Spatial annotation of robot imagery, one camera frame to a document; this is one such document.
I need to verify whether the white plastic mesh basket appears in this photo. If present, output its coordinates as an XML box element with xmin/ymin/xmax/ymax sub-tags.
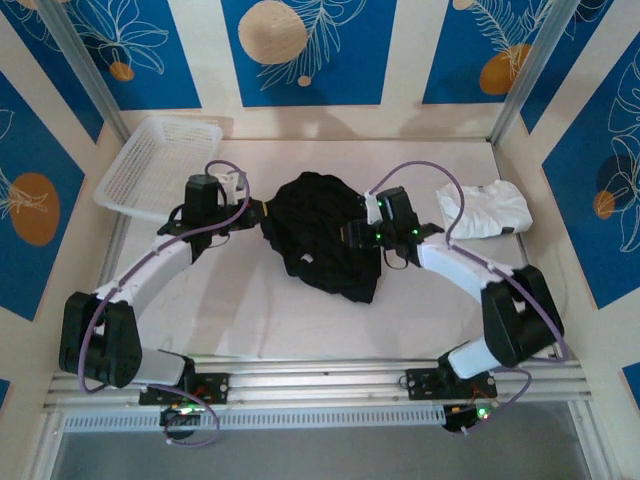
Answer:
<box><xmin>93</xmin><ymin>116</ymin><xmax>225</xmax><ymax>221</ymax></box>

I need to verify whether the blue floral wall panel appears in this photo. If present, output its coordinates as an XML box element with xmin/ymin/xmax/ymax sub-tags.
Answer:
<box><xmin>221</xmin><ymin>0</ymin><xmax>398</xmax><ymax>108</ymax></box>
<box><xmin>0</xmin><ymin>69</ymin><xmax>86</xmax><ymax>322</ymax></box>
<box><xmin>64</xmin><ymin>0</ymin><xmax>202</xmax><ymax>112</ymax></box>
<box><xmin>422</xmin><ymin>0</ymin><xmax>564</xmax><ymax>105</ymax></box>
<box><xmin>542</xmin><ymin>47</ymin><xmax>640</xmax><ymax>311</ymax></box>

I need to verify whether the aluminium corner post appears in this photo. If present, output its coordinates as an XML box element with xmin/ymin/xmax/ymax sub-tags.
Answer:
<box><xmin>489</xmin><ymin>0</ymin><xmax>576</xmax><ymax>146</ymax></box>
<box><xmin>37</xmin><ymin>0</ymin><xmax>134</xmax><ymax>144</ymax></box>

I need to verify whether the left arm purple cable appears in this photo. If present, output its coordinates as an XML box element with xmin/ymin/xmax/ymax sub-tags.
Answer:
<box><xmin>78</xmin><ymin>159</ymin><xmax>250</xmax><ymax>447</ymax></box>

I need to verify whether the grey slotted cable duct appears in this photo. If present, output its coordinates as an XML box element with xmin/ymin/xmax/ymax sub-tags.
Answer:
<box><xmin>62</xmin><ymin>405</ymin><xmax>449</xmax><ymax>434</ymax></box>

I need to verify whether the circuit board with green LED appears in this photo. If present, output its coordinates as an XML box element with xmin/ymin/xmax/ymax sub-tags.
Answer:
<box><xmin>159</xmin><ymin>403</ymin><xmax>204</xmax><ymax>427</ymax></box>
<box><xmin>443</xmin><ymin>403</ymin><xmax>496</xmax><ymax>434</ymax></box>

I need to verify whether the white t-shirt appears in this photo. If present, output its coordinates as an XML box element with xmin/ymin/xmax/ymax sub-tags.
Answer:
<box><xmin>435</xmin><ymin>179</ymin><xmax>532</xmax><ymax>240</ymax></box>

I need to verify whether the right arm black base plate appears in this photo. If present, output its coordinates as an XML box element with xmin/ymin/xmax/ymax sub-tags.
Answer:
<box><xmin>405</xmin><ymin>367</ymin><xmax>499</xmax><ymax>401</ymax></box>

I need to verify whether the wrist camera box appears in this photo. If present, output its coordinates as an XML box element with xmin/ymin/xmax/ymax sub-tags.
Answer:
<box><xmin>362</xmin><ymin>191</ymin><xmax>382</xmax><ymax>226</ymax></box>
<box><xmin>215</xmin><ymin>168</ymin><xmax>247</xmax><ymax>195</ymax></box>

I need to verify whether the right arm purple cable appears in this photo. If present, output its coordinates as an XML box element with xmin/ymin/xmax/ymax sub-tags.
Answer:
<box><xmin>369</xmin><ymin>160</ymin><xmax>569</xmax><ymax>436</ymax></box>

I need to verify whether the aluminium rail frame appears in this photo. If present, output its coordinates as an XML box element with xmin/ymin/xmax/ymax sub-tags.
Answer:
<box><xmin>42</xmin><ymin>349</ymin><xmax>594</xmax><ymax>414</ymax></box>

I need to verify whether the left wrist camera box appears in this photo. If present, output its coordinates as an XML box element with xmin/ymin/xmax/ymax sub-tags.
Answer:
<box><xmin>215</xmin><ymin>168</ymin><xmax>247</xmax><ymax>195</ymax></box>

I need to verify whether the black floral print t-shirt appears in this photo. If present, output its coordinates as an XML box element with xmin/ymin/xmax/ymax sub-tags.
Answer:
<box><xmin>259</xmin><ymin>170</ymin><xmax>384</xmax><ymax>305</ymax></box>

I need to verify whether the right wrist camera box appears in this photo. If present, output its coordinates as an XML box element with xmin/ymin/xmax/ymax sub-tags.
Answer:
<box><xmin>362</xmin><ymin>191</ymin><xmax>382</xmax><ymax>226</ymax></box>

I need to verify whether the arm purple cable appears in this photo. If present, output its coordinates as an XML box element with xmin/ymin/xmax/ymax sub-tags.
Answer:
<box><xmin>78</xmin><ymin>159</ymin><xmax>250</xmax><ymax>447</ymax></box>
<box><xmin>369</xmin><ymin>160</ymin><xmax>569</xmax><ymax>436</ymax></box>

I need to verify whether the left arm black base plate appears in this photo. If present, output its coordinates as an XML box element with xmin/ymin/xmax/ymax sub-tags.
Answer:
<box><xmin>138</xmin><ymin>372</ymin><xmax>231</xmax><ymax>406</ymax></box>

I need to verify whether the white table cover sheet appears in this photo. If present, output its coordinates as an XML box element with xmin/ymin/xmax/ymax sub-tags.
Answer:
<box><xmin>112</xmin><ymin>138</ymin><xmax>531</xmax><ymax>360</ymax></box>

